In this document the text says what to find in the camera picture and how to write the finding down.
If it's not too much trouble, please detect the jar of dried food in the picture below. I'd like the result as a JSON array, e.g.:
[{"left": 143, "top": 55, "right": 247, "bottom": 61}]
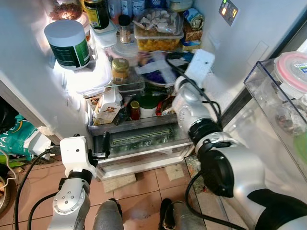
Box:
[{"left": 48, "top": 0, "right": 86, "bottom": 22}]

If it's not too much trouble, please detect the printed tin can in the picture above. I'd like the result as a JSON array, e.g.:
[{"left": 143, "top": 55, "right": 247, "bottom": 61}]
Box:
[{"left": 185, "top": 7, "right": 205, "bottom": 29}]

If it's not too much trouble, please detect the fridge temperature display panel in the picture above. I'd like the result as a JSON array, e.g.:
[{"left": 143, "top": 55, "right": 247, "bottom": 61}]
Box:
[{"left": 219, "top": 0, "right": 239, "bottom": 25}]

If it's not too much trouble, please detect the round container green lid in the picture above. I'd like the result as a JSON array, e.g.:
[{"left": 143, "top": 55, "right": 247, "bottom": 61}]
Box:
[{"left": 294, "top": 132, "right": 307, "bottom": 161}]

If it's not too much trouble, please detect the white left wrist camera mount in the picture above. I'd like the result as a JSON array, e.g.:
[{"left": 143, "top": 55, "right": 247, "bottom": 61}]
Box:
[{"left": 59, "top": 136, "right": 92, "bottom": 177}]

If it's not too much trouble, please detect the white plastic food box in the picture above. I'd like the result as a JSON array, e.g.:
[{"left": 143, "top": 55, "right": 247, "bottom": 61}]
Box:
[{"left": 65, "top": 48, "right": 113, "bottom": 96}]

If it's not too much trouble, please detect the grey robot leg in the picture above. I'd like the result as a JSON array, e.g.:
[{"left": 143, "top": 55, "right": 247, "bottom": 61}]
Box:
[
  {"left": 161, "top": 199, "right": 207, "bottom": 230},
  {"left": 94, "top": 199, "right": 123, "bottom": 230}
]

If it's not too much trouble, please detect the black plastic bag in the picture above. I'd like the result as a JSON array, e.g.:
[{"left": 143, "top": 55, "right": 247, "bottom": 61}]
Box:
[{"left": 0, "top": 98, "right": 20, "bottom": 130}]

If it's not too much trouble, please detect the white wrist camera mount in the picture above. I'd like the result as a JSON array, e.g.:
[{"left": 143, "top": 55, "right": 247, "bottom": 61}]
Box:
[
  {"left": 59, "top": 136, "right": 92, "bottom": 177},
  {"left": 185, "top": 49, "right": 215, "bottom": 89}
]

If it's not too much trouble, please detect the small red bottle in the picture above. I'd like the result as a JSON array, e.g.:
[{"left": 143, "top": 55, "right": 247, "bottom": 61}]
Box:
[{"left": 130, "top": 100, "right": 141, "bottom": 120}]

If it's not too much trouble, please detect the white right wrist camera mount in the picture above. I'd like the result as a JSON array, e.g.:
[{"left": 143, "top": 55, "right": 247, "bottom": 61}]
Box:
[{"left": 185, "top": 49, "right": 215, "bottom": 89}]

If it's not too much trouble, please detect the clear box with food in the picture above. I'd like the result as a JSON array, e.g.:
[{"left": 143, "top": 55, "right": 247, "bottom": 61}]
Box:
[{"left": 133, "top": 9, "right": 185, "bottom": 52}]

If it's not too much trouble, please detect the dark jar yellow label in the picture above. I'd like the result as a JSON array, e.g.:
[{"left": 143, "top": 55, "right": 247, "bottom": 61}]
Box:
[{"left": 83, "top": 0, "right": 111, "bottom": 30}]

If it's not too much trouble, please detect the white jar dark green lid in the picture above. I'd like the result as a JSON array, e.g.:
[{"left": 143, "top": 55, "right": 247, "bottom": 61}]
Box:
[{"left": 140, "top": 96, "right": 161, "bottom": 118}]

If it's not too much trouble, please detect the purple orange snack packet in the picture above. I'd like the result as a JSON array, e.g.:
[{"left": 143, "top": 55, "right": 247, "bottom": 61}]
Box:
[{"left": 144, "top": 53, "right": 180, "bottom": 83}]

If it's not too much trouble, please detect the round container pink lid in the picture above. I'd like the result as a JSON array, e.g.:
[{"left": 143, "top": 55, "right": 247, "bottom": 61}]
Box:
[{"left": 273, "top": 51, "right": 307, "bottom": 92}]

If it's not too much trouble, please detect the glass jar gold lid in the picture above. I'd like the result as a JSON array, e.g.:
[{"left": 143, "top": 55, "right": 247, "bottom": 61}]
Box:
[{"left": 111, "top": 58, "right": 130, "bottom": 85}]

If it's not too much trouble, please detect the silver refrigerator door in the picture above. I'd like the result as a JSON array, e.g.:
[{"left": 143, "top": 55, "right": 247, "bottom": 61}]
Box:
[{"left": 185, "top": 24, "right": 307, "bottom": 230}]

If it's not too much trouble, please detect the silver refrigerator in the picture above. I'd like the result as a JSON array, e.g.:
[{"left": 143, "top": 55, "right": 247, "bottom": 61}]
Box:
[{"left": 0, "top": 0, "right": 307, "bottom": 230}]

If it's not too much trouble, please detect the white tub green label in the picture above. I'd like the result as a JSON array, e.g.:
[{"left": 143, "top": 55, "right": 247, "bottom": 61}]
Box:
[{"left": 44, "top": 20, "right": 93, "bottom": 71}]

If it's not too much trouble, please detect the white paper wrapper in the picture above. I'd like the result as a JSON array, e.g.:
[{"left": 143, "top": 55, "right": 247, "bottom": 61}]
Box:
[{"left": 137, "top": 60, "right": 179, "bottom": 77}]

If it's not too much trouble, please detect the clear fridge door bin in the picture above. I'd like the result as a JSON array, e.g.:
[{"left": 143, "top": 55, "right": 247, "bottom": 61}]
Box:
[{"left": 244, "top": 52, "right": 307, "bottom": 192}]

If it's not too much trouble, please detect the white printed drink carton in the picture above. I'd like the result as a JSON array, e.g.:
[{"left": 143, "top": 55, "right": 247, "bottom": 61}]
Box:
[{"left": 94, "top": 91, "right": 123, "bottom": 126}]

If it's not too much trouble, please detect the clear crisper drawer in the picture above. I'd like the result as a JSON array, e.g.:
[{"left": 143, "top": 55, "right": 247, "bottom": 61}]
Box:
[{"left": 89, "top": 115, "right": 195, "bottom": 180}]

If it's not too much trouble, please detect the grey left robot leg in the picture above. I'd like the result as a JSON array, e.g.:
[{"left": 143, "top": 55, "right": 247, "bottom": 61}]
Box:
[{"left": 94, "top": 199, "right": 123, "bottom": 230}]

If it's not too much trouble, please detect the small bottle black cap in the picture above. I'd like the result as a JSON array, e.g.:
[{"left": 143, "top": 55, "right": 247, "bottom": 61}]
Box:
[{"left": 118, "top": 14, "right": 132, "bottom": 44}]

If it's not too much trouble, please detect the grey right robot leg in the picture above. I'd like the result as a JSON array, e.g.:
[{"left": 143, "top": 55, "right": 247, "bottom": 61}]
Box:
[{"left": 161, "top": 199, "right": 207, "bottom": 230}]

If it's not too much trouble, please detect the teal printed plastic bag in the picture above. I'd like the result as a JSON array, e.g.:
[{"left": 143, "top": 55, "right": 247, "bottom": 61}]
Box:
[{"left": 0, "top": 114, "right": 51, "bottom": 161}]

